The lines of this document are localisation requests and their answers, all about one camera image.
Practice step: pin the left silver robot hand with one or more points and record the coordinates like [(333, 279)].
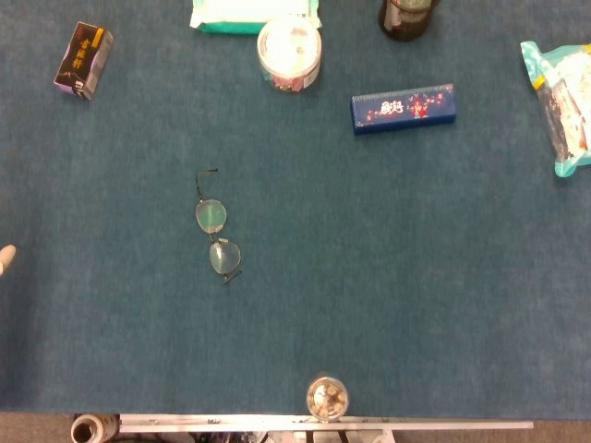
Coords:
[(6, 256)]

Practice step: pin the long blue printed box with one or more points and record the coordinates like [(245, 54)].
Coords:
[(404, 111)]

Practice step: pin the green white wet wipes pack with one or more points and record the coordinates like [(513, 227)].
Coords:
[(231, 16)]

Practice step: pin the thin black framed eyeglasses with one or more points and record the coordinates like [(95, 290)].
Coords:
[(211, 217)]

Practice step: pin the brown tape roll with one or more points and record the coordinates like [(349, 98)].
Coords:
[(92, 428)]

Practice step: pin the aluminium table edge rail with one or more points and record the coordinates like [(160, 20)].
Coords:
[(231, 422)]

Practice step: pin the black box with gold text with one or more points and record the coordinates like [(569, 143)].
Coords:
[(83, 60)]

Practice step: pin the teal clear snack bag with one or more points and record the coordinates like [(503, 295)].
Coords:
[(568, 101)]

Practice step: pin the clear jar of colourful clips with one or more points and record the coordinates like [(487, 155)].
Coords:
[(288, 46)]

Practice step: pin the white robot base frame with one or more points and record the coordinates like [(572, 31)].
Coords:
[(295, 437)]

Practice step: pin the black mesh pen holder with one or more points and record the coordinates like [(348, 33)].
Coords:
[(406, 23)]

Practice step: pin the round clear jar silver lid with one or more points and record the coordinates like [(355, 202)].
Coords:
[(327, 399)]

